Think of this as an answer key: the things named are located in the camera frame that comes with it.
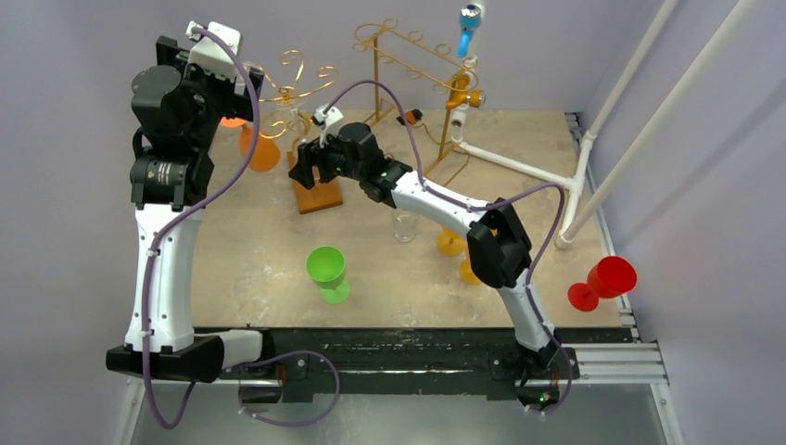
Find gold scroll glass rack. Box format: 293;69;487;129
241;49;343;214

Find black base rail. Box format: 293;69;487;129
127;326;669;403

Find clear glass rear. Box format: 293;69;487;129
391;210;419;243

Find orange plastic goblet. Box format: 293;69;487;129
221;118;281;172

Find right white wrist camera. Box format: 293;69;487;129
311;104;344;146

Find purple cable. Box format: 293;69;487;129
141;24;341;430
322;80;576;417

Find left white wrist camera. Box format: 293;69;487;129
185;20;242;81

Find clear glass front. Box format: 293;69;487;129
267;105;312;151

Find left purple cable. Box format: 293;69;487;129
141;24;341;430

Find tall clear flute glass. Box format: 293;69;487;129
243;61;264;77

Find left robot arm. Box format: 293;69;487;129
106;22;276;383

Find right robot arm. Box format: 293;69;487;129
288;122;561;377

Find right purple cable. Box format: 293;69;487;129
322;80;576;417

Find red plastic goblet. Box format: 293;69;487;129
567;256;638;312

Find white pvc pipe frame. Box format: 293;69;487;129
450;0;766;247

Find yellow goblet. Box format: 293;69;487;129
437;227;466;256
459;256;482;286

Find green plastic goblet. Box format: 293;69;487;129
306;246;350;305

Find yellow goblet rear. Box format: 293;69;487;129
437;227;466;256

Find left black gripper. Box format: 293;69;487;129
157;37;259;150

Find gold rectangular wire rack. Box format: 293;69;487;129
353;19;479;173

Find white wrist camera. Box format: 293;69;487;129
185;20;242;81
311;104;344;146

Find small orange black object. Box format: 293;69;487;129
396;108;424;128

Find orange pipe fitting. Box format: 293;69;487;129
445;70;486;110

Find yellow goblet front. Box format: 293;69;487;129
459;256;482;286

